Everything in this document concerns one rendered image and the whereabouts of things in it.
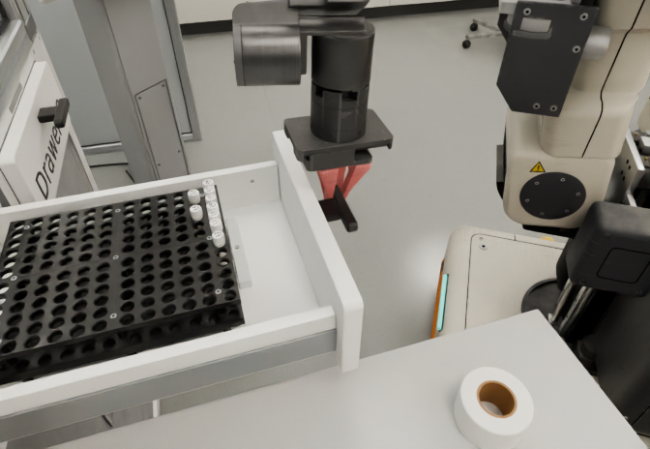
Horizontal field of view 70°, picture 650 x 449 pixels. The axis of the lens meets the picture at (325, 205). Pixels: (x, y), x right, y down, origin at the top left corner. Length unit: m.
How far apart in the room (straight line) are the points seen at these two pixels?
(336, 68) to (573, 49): 0.40
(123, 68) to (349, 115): 1.02
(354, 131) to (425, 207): 1.48
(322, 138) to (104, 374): 0.28
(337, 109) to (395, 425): 0.32
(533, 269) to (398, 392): 0.91
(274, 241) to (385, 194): 1.41
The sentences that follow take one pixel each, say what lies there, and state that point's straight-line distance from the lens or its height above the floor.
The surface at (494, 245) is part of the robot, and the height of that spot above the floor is 0.28.
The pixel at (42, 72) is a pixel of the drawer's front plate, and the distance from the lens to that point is 0.87.
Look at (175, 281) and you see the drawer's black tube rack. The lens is 0.47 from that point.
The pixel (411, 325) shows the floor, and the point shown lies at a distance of 1.54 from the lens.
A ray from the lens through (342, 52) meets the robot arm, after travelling 0.43.
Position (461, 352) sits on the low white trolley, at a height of 0.76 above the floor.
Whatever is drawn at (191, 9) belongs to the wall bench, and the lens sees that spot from 3.48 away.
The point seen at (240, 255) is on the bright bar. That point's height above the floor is 0.85.
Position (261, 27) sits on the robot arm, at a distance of 0.43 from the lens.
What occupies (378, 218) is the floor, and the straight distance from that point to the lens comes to 1.85.
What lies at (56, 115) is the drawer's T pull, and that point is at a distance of 0.76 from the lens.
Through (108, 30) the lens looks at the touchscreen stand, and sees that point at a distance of 1.38.
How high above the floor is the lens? 1.25
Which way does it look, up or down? 41 degrees down
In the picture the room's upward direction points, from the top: straight up
